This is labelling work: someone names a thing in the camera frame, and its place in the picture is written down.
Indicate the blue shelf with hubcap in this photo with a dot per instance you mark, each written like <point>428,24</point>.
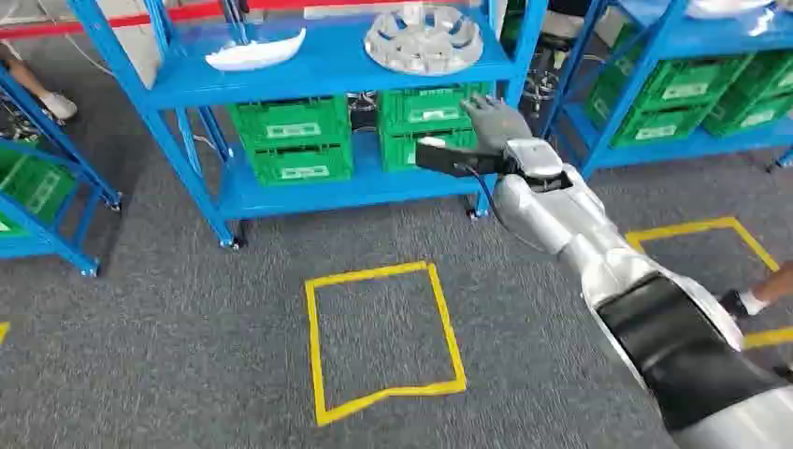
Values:
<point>322,62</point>

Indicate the white glossy car part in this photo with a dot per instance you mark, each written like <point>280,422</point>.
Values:
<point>725,6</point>

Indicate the blue shelf with many crates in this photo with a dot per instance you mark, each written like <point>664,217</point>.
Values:
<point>712,37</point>

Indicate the green plastic crate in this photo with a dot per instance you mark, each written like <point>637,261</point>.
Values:
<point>421,108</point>
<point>34,186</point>
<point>749,118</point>
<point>660,127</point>
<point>396,152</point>
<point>300,166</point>
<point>687,84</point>
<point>291,121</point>
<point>771,74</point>

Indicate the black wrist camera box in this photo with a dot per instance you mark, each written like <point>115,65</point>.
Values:
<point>452,158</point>

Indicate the person's leg with white shoe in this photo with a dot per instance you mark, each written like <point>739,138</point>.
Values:
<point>37,87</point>

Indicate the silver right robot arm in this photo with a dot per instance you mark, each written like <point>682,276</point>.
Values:
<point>626,266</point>

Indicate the yellow floor tape piece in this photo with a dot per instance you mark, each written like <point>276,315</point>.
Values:
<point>3,331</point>

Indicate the red barrier strip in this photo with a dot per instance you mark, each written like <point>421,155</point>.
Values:
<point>124,20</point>

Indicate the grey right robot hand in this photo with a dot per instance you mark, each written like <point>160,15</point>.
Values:
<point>498,127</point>

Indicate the person's leg with black shoe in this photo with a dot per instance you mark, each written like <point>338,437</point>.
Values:
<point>759,297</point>

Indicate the silver wheel hubcap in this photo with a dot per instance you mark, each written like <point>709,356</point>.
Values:
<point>424,40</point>

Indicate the low blue metal shelf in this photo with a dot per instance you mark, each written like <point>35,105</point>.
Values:
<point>37,238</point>

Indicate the white curved car part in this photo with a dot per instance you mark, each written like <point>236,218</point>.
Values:
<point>254,56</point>

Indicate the yellow floor tape square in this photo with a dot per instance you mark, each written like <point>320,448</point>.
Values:
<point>681,230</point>
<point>316,347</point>

